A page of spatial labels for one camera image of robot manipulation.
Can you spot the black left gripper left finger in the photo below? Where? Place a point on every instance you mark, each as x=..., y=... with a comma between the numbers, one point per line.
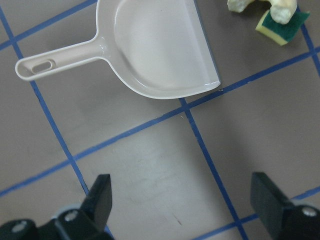
x=97, y=204

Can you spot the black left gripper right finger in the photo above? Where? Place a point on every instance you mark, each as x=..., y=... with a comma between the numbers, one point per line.
x=268, y=201

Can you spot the beige plastic dustpan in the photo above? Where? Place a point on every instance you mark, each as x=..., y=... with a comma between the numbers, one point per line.
x=157, y=48

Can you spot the green yellow sponge piece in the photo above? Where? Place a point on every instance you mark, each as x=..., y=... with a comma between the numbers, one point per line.
x=282, y=34

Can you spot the pale curved peel scrap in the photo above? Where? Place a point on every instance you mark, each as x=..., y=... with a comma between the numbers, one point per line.
x=281, y=11

